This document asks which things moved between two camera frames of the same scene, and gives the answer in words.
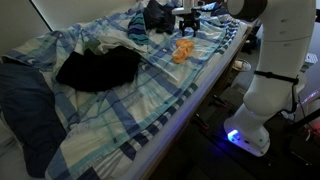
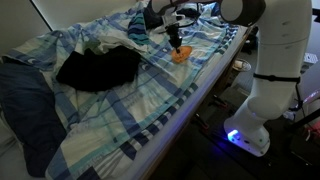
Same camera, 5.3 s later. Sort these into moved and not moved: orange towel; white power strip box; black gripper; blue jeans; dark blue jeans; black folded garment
Moved: orange towel; black gripper
Not moved: black folded garment; blue jeans; white power strip box; dark blue jeans
